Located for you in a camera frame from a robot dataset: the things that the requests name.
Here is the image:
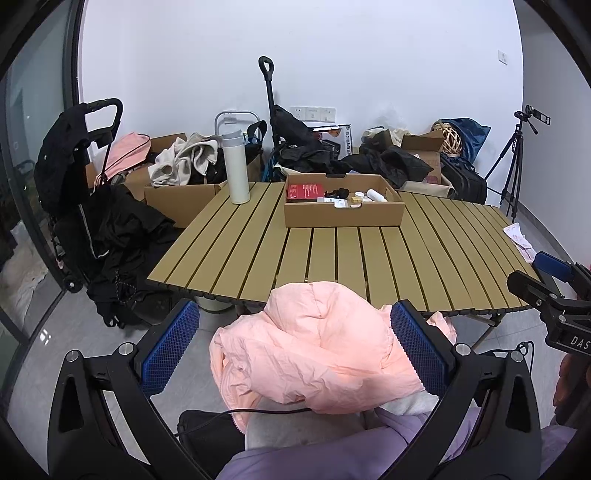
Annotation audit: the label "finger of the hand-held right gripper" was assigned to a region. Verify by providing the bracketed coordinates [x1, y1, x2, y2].
[506, 271, 573, 308]
[531, 251, 591, 289]

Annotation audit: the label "dark blue jacket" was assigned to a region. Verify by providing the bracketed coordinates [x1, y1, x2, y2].
[450, 117, 491, 160]

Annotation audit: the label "cardboard box with label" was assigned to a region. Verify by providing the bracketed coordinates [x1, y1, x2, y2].
[399, 131, 455, 190]

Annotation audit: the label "shallow cardboard tray box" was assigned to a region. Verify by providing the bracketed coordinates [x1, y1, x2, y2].
[283, 173, 406, 228]

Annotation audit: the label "white paper sheet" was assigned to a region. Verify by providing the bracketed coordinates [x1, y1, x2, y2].
[503, 222, 536, 264]

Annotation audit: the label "black stroller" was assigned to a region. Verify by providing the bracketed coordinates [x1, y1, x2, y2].
[34, 98, 124, 291]

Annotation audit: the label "cream fluffy cloth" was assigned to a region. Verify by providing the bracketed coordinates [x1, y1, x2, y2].
[362, 127, 409, 148]

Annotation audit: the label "beige hoodie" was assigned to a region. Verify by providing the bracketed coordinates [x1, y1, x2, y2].
[148, 133, 220, 188]

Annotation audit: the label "white sack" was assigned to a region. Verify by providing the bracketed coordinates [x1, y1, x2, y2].
[0, 222, 49, 324]

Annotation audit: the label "pink puffer jacket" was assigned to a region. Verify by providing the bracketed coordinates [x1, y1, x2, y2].
[209, 281, 458, 432]

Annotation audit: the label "lilac puffer jacket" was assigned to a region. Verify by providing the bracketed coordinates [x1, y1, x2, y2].
[217, 408, 485, 480]

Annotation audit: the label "white round container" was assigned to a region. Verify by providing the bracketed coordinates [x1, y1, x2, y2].
[191, 295, 236, 315]

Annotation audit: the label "thin black cable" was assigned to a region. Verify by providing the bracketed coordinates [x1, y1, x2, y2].
[174, 406, 312, 439]

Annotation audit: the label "black jacket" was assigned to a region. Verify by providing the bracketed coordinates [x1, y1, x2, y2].
[270, 105, 342, 174]

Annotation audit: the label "black garment pile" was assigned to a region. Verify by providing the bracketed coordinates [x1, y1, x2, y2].
[53, 185, 178, 328]

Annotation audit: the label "grey cloth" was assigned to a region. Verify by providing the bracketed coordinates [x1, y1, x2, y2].
[245, 392, 439, 450]

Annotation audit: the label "cardboard box with hoodie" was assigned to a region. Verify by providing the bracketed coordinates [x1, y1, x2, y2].
[144, 152, 264, 229]

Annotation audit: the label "person's right hand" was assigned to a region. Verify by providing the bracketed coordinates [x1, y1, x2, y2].
[554, 356, 591, 425]

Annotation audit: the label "black clothes in box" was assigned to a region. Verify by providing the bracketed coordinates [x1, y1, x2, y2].
[189, 152, 227, 185]

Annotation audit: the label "black pouch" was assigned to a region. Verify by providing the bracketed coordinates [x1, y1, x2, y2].
[178, 408, 245, 480]

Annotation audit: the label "white thermos bottle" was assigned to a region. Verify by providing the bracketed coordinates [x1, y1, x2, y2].
[222, 129, 251, 205]

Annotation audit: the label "wicker basket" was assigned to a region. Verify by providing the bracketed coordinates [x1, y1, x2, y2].
[431, 121, 462, 158]

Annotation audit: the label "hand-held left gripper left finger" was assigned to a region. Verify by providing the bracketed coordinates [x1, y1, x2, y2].
[47, 298, 218, 480]

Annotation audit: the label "black tripod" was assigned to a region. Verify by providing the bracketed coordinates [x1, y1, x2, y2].
[484, 121, 525, 222]

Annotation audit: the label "pink cap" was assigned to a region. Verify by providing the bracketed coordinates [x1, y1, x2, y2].
[95, 132, 152, 185]

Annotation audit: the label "black coat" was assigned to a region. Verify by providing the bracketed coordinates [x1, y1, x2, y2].
[339, 145, 435, 188]

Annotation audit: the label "red box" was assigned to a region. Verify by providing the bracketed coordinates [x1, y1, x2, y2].
[286, 183, 325, 202]

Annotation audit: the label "white printed appliance box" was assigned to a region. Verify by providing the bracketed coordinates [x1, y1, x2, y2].
[314, 124, 354, 155]

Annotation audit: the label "white wall socket row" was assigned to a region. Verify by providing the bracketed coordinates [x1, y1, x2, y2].
[290, 106, 337, 121]

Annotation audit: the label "folding wagon with black handle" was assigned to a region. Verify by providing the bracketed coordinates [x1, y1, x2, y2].
[257, 56, 352, 183]

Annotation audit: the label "cardboard box with backpack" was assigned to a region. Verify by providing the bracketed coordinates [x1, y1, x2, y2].
[87, 133, 188, 201]

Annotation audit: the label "black bag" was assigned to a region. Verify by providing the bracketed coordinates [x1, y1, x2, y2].
[441, 152, 488, 204]

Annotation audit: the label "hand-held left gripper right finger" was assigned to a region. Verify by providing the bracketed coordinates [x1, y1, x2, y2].
[379, 299, 542, 480]

